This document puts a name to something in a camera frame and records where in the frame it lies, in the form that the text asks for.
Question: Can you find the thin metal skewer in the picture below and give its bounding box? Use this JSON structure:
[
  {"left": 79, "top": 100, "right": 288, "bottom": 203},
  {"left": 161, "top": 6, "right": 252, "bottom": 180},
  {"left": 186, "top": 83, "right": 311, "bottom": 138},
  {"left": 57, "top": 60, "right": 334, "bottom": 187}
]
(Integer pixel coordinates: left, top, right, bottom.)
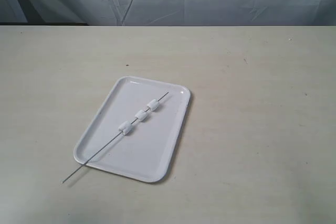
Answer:
[{"left": 61, "top": 92, "right": 169, "bottom": 185}]

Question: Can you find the white foam piece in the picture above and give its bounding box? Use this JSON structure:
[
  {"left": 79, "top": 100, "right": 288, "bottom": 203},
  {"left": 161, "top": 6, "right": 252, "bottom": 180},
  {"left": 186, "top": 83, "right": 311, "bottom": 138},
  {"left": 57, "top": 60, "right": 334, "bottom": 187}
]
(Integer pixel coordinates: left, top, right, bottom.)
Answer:
[
  {"left": 134, "top": 110, "right": 148, "bottom": 122},
  {"left": 118, "top": 121, "right": 133, "bottom": 135},
  {"left": 146, "top": 99, "right": 160, "bottom": 111}
]

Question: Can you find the white rectangular plastic tray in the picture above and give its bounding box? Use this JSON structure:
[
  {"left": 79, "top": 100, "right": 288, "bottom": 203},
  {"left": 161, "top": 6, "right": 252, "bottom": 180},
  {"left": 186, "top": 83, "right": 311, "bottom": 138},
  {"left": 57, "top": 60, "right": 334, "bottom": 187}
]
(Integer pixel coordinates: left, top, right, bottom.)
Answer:
[{"left": 73, "top": 76, "right": 191, "bottom": 183}]

